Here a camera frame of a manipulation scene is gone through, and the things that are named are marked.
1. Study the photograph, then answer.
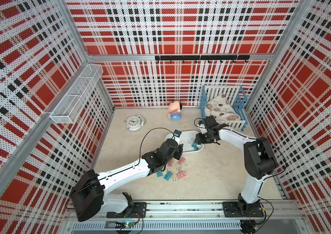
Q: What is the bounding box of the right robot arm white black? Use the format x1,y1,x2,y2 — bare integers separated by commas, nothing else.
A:
196,124,278,205

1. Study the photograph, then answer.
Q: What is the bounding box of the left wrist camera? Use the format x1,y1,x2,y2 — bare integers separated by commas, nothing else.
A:
172,130,182,144

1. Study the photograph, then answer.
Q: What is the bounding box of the blue white toy crib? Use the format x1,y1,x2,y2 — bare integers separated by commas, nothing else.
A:
199,85,248,131

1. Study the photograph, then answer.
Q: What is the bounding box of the pink baby doll toy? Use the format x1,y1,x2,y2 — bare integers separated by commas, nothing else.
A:
167,101,183,121

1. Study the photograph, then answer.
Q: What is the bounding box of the aluminium front rail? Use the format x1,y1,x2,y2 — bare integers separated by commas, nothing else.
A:
65,200,303,220

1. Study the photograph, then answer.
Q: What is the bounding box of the printed crib blanket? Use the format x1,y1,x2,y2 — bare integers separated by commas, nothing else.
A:
204,94,241,121

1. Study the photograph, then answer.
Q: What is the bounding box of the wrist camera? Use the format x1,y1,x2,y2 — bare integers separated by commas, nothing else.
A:
202,116,219,131
172,130,182,144

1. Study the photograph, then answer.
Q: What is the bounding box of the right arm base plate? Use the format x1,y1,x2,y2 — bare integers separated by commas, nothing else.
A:
222,200,264,217

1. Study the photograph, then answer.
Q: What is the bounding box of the black hook rail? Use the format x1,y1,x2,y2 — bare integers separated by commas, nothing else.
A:
155,55,250,62

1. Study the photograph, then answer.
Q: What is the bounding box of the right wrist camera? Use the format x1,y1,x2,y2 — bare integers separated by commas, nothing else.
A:
202,116,219,131

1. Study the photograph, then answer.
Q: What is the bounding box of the white plastic storage box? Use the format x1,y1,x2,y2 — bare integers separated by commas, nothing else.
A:
165,130,204,154

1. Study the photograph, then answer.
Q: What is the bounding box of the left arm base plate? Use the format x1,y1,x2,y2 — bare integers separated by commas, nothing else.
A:
106,202,147,218

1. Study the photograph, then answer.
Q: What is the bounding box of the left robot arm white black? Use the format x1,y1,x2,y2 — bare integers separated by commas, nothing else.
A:
70,138,184,222

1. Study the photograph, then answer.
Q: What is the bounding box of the white alarm clock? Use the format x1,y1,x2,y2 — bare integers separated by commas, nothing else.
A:
126,115,146,132

